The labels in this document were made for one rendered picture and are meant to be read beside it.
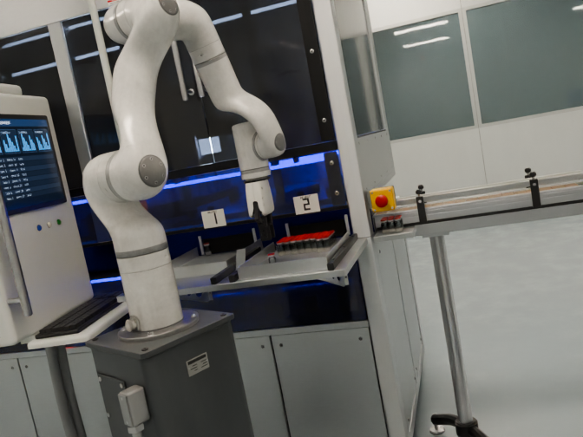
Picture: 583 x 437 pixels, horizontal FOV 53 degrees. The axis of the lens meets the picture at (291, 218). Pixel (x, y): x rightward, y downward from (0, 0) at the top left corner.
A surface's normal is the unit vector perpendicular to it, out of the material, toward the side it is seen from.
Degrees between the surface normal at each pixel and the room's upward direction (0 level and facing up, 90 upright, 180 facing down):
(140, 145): 61
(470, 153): 90
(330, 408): 90
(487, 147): 90
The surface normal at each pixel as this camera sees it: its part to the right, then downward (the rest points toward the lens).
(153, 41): 0.56, 0.54
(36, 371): -0.26, 0.18
